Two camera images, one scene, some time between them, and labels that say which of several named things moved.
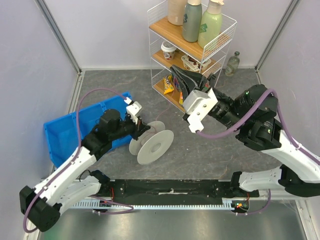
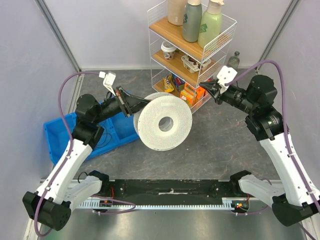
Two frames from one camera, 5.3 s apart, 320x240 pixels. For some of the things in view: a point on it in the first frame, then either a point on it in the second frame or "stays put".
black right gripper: x=203 y=85 → x=217 y=92
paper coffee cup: x=168 y=49 stays put
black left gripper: x=137 y=130 → x=132 y=104
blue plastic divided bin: x=64 y=134 stays put
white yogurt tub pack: x=191 y=65 stays put
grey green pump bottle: x=192 y=20 stays put
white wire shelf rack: x=196 y=35 stays put
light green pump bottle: x=211 y=24 stays put
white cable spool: x=152 y=144 → x=164 y=123
